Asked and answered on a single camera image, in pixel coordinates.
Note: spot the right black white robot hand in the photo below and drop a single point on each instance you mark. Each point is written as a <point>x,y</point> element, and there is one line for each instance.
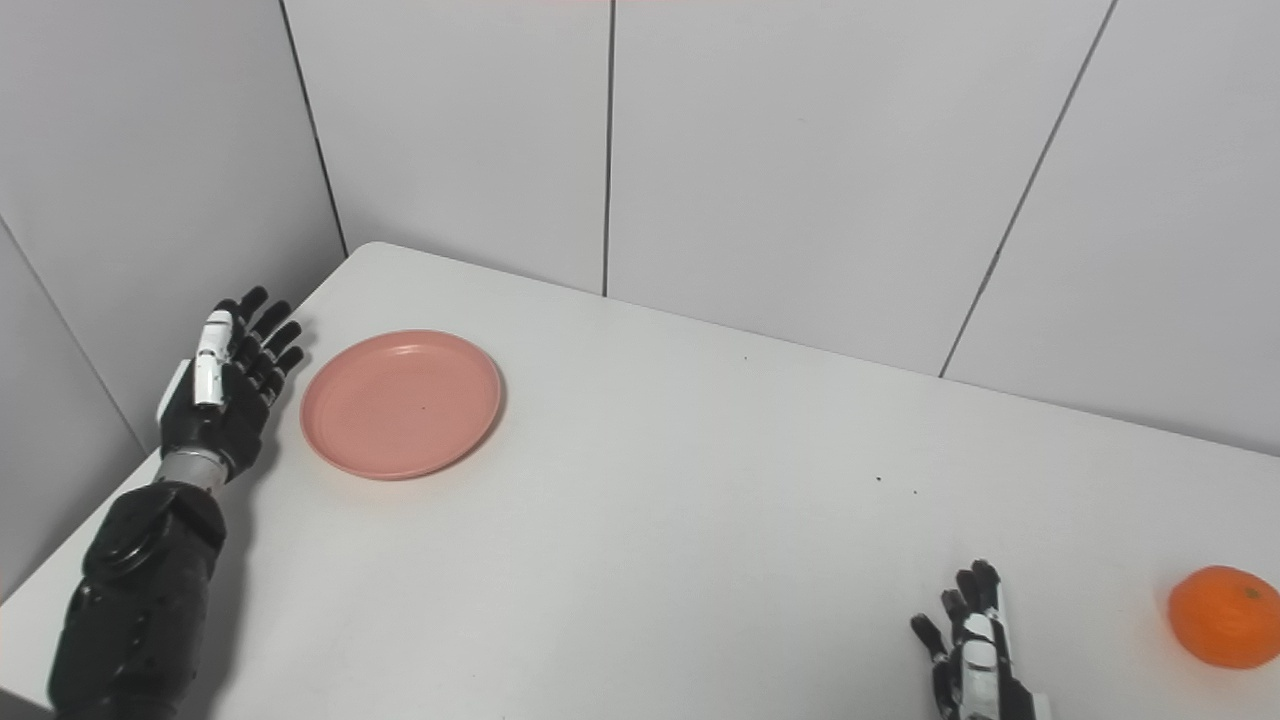
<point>975,660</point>

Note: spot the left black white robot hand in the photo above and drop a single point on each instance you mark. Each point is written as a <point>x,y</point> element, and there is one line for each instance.
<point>225,400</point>

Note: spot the pink plate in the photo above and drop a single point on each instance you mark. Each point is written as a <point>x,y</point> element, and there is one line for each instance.
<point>402,404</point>

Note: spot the orange fruit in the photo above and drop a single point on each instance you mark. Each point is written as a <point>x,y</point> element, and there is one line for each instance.
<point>1226,617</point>

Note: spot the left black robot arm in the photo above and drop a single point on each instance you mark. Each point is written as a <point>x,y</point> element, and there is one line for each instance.
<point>140,600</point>

